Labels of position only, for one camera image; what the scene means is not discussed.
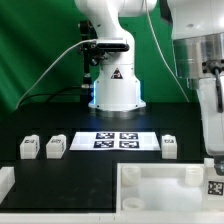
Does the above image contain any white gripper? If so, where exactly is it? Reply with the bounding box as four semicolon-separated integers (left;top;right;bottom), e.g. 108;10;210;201
197;78;224;174

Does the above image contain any white square tabletop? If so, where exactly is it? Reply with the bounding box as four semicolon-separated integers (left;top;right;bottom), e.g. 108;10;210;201
116;163;224;212

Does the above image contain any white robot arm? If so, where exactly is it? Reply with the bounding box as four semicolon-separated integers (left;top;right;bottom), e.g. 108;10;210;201
74;0;224;176

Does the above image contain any white marker sheet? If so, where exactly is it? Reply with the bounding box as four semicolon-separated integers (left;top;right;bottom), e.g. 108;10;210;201
70;131;160;151

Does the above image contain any white obstacle block left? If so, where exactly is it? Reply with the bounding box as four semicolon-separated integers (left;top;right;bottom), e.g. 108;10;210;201
0;167;15;204

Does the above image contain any white front rail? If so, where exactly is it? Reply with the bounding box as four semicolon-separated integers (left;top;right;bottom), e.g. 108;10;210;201
0;212;224;224

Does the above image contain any black cable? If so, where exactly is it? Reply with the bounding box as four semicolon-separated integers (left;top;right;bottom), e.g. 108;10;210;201
18;85;91;108

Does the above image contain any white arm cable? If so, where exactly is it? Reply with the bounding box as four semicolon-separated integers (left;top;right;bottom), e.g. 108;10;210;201
143;0;190;103

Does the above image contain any black camera on stand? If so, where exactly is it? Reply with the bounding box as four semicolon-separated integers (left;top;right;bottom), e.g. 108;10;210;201
78;20;129;106

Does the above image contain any white camera cable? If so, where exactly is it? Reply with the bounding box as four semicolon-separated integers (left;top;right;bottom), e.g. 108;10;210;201
15;39;98;109

